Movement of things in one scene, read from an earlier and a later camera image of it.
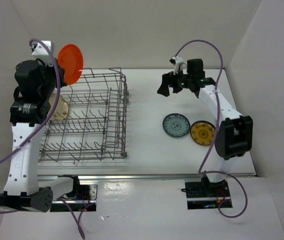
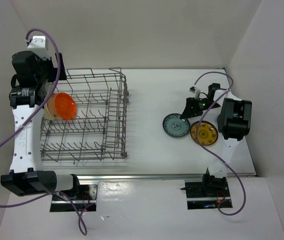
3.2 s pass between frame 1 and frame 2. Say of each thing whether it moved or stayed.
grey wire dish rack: stayed
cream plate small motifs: stayed
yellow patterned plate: stayed
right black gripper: moved
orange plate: moved
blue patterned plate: stayed
